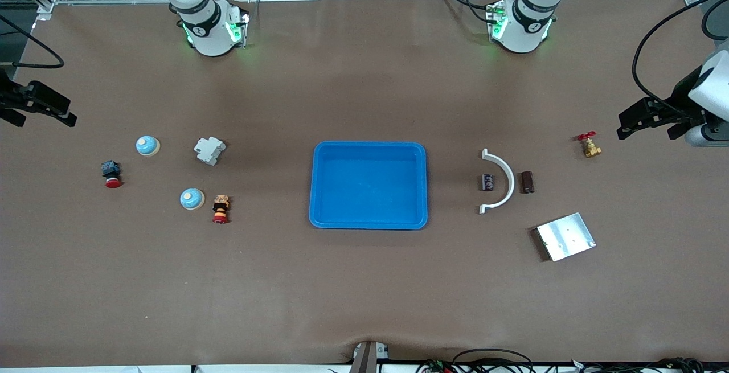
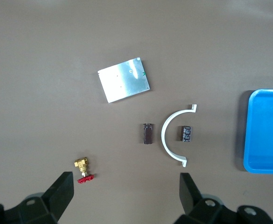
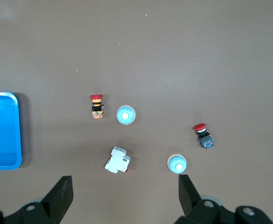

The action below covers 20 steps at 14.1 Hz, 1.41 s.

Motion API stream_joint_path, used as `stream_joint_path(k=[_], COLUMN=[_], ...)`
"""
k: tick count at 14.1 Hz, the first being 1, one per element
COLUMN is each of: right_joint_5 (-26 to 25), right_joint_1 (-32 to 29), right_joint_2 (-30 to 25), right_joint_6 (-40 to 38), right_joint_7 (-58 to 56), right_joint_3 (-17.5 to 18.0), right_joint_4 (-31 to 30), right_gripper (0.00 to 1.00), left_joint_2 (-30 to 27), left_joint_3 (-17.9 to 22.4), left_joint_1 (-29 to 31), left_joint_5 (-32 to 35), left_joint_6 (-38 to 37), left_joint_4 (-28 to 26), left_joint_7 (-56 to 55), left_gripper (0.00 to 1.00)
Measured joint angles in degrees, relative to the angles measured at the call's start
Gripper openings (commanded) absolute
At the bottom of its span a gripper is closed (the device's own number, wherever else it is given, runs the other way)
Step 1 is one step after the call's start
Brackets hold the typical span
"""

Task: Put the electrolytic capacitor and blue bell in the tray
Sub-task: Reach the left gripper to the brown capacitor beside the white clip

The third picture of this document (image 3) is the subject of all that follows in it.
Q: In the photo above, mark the light blue desk bell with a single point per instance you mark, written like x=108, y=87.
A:
x=177, y=164
x=125, y=115

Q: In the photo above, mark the white circuit breaker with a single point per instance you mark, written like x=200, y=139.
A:
x=116, y=161

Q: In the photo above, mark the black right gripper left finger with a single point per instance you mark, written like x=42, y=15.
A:
x=54, y=203

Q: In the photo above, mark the red mushroom push button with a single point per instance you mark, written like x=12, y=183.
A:
x=205, y=140

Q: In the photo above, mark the red orange emergency stop button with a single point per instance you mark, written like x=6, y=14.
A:
x=96, y=102

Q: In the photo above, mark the blue plastic tray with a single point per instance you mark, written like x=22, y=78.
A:
x=1, y=130

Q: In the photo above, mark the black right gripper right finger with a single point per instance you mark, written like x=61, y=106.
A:
x=192, y=205

